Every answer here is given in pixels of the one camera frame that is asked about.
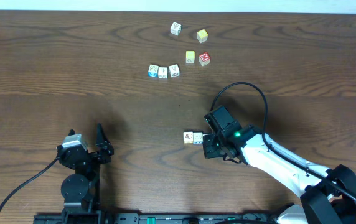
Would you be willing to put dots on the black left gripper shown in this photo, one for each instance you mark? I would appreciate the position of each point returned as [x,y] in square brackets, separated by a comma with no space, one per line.
[88,155]

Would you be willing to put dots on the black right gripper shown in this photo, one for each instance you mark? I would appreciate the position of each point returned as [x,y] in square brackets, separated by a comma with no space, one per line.
[210,151]

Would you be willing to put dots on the wooden block brown picture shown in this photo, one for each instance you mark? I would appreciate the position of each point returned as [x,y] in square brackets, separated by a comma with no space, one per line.
[188,137]

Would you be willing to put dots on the wooden block drawing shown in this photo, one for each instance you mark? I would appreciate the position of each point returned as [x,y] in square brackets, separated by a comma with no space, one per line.
[174,70]

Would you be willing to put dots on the wooden block with drawing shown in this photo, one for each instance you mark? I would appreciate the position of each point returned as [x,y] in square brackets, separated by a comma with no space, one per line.
[162,72]

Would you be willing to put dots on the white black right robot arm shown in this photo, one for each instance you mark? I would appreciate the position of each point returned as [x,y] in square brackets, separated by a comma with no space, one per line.
[326,195]

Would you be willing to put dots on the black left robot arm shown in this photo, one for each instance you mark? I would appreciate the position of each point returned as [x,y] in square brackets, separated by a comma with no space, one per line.
[81,190]

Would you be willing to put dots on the red letter M block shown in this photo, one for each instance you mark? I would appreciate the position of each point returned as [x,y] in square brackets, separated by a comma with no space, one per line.
[204,59]

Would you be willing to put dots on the blue side wooden block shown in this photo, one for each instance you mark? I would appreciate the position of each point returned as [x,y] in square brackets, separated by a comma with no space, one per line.
[153,71]

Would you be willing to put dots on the yellow top wooden block near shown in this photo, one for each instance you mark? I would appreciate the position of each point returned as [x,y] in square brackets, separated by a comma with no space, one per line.
[190,57]

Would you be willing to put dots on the yellow wooden block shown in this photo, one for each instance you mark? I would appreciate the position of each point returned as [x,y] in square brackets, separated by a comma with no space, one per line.
[190,57]
[202,36]

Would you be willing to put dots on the yellow top wooden block far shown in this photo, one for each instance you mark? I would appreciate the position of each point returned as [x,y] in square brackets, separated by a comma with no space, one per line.
[202,36]

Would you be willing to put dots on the plain wooden block far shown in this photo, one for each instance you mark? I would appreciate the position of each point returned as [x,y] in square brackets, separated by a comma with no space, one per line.
[175,28]

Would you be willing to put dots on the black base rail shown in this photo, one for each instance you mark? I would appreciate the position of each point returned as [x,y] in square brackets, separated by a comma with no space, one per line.
[134,218]

